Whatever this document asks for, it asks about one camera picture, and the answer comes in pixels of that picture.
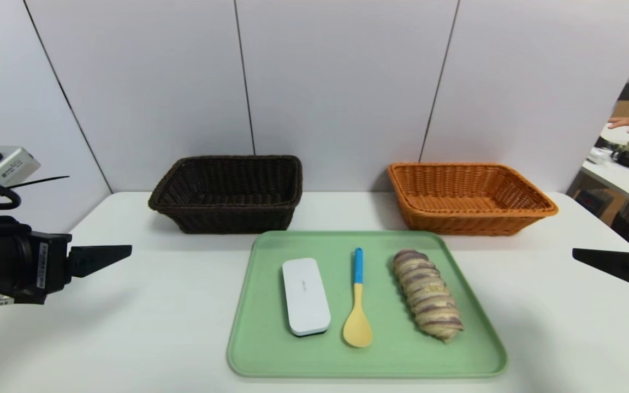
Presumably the white rectangular case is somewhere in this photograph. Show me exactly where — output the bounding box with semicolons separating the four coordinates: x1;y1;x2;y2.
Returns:
282;258;331;337

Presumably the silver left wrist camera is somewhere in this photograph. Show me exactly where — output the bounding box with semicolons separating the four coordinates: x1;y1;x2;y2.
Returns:
0;146;41;186

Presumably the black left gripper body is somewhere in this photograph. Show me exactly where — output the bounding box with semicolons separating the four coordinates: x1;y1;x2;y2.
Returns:
0;231;73;305

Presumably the orange wicker basket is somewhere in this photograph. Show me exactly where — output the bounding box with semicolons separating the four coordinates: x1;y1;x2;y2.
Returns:
387;162;559;236

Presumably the dark brown wicker basket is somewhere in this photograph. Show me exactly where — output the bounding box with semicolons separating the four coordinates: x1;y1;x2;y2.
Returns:
148;155;303;234

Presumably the twisted purple swirl bread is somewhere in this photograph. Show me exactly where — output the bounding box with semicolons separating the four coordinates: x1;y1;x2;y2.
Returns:
391;249;465;343

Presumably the yellow spoon with blue handle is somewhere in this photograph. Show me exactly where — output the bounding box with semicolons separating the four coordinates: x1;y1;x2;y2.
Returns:
342;247;373;348

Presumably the light green plastic tray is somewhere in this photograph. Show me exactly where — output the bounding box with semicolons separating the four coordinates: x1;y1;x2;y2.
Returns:
226;230;509;379

